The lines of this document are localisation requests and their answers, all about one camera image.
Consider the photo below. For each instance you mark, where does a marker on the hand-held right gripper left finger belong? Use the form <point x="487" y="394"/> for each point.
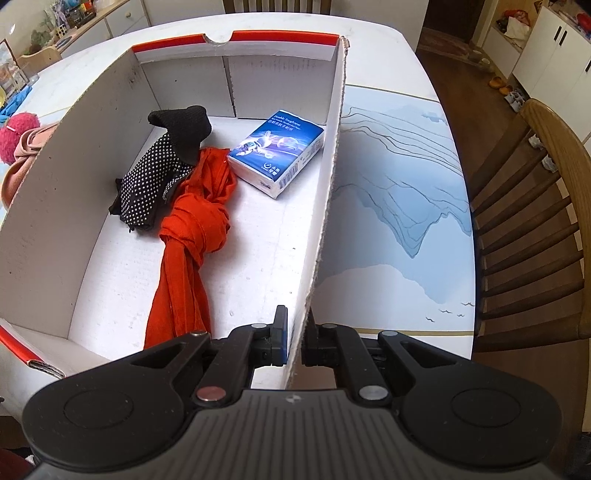
<point x="280" y="339"/>

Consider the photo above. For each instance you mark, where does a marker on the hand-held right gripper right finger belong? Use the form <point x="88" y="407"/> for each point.
<point x="311" y="344"/>

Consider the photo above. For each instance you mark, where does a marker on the red scarf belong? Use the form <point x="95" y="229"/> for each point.
<point x="194" y="221"/>

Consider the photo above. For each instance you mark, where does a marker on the blue tissue packet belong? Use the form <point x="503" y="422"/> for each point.
<point x="272" y="147"/>

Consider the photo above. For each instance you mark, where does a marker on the black dotted glove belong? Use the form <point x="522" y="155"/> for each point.
<point x="147" y="180"/>

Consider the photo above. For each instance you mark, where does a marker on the red white cardboard box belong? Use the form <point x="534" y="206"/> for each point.
<point x="69" y="207"/>

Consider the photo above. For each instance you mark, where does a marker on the pink cloth hat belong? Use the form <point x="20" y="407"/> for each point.
<point x="14" y="184"/>

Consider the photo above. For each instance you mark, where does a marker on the pink plush ball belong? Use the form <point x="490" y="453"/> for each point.
<point x="18" y="134"/>

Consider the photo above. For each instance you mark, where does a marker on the printed blue table mat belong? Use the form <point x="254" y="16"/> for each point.
<point x="392" y="161"/>

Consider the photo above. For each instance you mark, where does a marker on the white shoes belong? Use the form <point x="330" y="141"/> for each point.
<point x="515" y="99"/>

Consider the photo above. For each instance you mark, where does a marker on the brown wooden chair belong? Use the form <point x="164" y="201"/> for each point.
<point x="545" y="124"/>
<point x="231" y="5"/>

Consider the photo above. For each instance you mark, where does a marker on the yellow slippers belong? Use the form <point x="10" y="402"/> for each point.
<point x="498" y="83"/>

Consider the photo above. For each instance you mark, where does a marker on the wooden sideboard with white doors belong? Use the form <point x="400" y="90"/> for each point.
<point x="120" y="18"/>

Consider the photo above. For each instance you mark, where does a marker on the white and orange bag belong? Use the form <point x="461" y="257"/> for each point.
<point x="515" y="23"/>

